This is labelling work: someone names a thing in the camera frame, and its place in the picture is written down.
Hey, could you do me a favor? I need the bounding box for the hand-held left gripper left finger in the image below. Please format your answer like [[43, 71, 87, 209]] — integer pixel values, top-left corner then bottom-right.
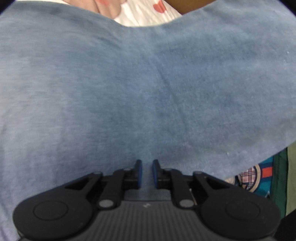
[[65, 159, 142, 209]]

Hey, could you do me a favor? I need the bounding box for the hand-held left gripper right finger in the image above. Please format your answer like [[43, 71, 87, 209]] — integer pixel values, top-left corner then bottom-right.
[[152, 159, 232, 209]]

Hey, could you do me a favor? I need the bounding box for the green cloth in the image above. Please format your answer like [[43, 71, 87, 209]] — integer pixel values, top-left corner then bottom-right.
[[273, 141, 296, 216]]

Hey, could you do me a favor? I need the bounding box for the cream bear print blanket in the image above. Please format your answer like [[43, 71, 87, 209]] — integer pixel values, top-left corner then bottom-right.
[[62, 0, 183, 27]]

